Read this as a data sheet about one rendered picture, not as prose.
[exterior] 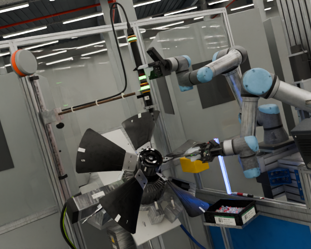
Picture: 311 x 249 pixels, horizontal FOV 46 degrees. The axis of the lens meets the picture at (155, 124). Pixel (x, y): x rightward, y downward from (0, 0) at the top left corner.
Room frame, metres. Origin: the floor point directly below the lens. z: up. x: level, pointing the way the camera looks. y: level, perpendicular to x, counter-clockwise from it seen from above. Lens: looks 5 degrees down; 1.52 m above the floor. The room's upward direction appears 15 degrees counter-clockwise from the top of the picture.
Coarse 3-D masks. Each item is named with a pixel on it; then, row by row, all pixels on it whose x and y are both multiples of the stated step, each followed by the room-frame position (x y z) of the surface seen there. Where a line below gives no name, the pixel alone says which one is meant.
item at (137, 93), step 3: (141, 90) 1.85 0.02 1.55; (135, 93) 1.85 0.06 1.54; (138, 93) 1.84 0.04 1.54; (141, 93) 1.84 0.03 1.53; (138, 96) 1.84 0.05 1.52; (141, 96) 1.83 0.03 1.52; (141, 99) 1.84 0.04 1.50; (144, 99) 1.85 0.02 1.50; (141, 102) 1.84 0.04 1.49; (144, 102) 1.84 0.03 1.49; (144, 105) 1.84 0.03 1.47; (153, 105) 1.81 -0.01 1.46; (156, 105) 1.83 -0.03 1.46; (144, 108) 1.82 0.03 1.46; (147, 108) 1.81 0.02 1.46
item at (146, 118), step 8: (144, 112) 2.04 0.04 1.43; (128, 120) 2.04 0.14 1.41; (136, 120) 2.01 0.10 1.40; (144, 120) 1.99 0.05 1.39; (152, 120) 1.96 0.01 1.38; (128, 128) 2.00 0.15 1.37; (136, 128) 1.97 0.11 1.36; (144, 128) 1.94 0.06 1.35; (152, 128) 1.91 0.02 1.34; (128, 136) 1.97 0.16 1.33; (136, 136) 1.94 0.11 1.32; (144, 136) 1.90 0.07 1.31; (136, 144) 1.91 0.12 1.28
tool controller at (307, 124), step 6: (306, 120) 1.50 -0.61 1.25; (300, 126) 1.46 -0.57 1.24; (306, 126) 1.44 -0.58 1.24; (294, 132) 1.46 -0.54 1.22; (300, 132) 1.43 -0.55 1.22; (306, 132) 1.41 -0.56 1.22; (294, 138) 1.47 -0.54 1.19; (300, 138) 1.44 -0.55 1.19; (306, 138) 1.42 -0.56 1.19; (300, 144) 1.46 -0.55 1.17; (306, 144) 1.43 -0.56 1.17; (300, 150) 1.48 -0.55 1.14; (306, 150) 1.44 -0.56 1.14; (306, 156) 1.46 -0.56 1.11; (306, 162) 1.48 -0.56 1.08
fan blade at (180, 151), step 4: (188, 140) 2.03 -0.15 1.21; (192, 140) 2.01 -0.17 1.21; (196, 140) 2.00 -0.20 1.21; (184, 144) 1.99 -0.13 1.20; (188, 144) 1.97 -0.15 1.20; (192, 144) 1.96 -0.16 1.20; (180, 148) 1.95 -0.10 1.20; (184, 148) 1.93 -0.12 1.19; (188, 148) 1.91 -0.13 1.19; (172, 152) 1.92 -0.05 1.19; (176, 152) 1.89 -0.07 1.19; (180, 152) 1.86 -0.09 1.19; (184, 152) 1.85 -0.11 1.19; (196, 152) 1.85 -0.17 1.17; (164, 156) 1.89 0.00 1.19; (168, 156) 1.86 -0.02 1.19; (172, 156) 1.83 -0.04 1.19; (176, 156) 1.82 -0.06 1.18; (180, 156) 1.81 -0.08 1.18
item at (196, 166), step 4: (180, 160) 2.31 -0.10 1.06; (184, 160) 2.27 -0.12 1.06; (188, 160) 2.23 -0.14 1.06; (196, 160) 2.19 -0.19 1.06; (184, 164) 2.28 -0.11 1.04; (188, 164) 2.24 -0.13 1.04; (192, 164) 2.20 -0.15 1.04; (196, 164) 2.18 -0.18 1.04; (200, 164) 2.20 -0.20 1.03; (204, 164) 2.21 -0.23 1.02; (184, 168) 2.29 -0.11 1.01; (188, 168) 2.25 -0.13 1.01; (192, 168) 2.21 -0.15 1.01; (196, 168) 2.18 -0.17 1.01; (200, 168) 2.19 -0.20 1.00; (204, 168) 2.21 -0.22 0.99; (192, 172) 2.22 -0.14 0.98; (196, 172) 2.18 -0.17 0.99
